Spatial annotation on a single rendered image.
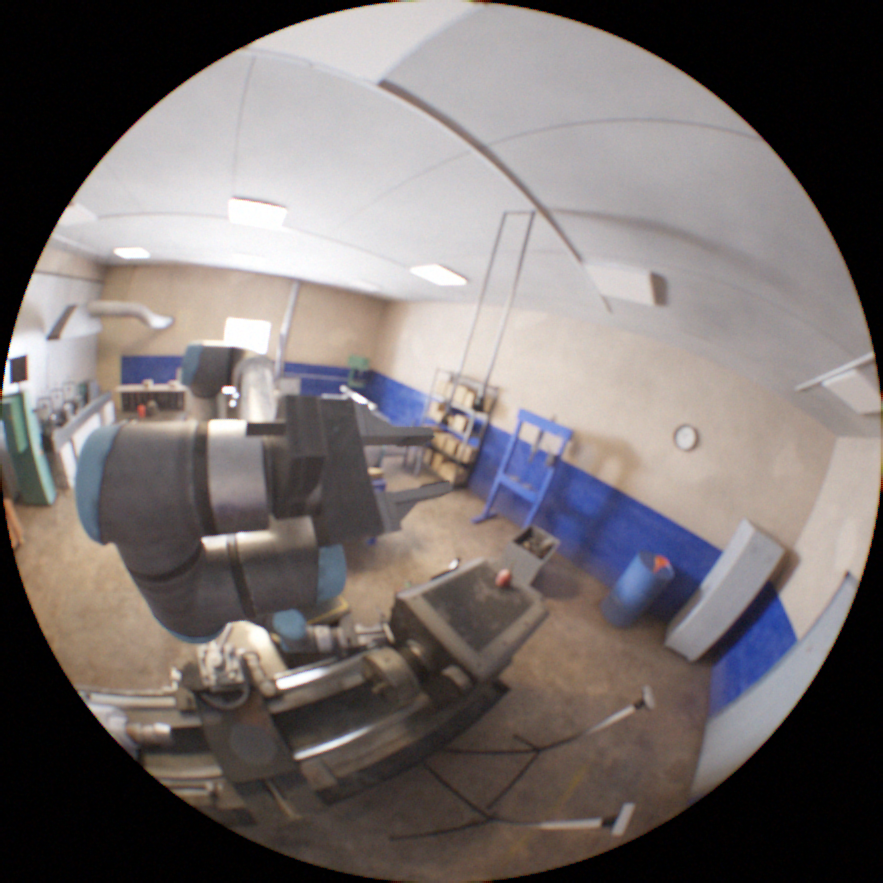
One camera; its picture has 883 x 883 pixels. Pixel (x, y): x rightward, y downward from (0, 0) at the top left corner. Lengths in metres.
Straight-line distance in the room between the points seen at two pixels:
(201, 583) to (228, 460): 0.13
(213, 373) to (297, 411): 0.57
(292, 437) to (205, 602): 0.19
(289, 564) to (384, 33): 1.43
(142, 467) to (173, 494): 0.03
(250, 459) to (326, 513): 0.07
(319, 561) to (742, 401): 4.07
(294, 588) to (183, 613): 0.12
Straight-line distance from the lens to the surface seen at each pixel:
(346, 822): 2.27
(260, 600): 0.28
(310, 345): 7.56
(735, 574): 3.85
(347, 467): 0.23
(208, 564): 0.28
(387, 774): 1.84
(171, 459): 0.20
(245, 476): 0.19
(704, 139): 1.40
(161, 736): 1.28
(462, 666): 1.06
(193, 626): 0.31
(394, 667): 1.11
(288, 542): 0.28
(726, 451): 3.95
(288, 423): 0.16
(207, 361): 0.72
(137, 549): 0.24
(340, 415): 0.25
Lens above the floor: 2.23
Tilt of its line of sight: 18 degrees down
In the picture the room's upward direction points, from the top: 16 degrees clockwise
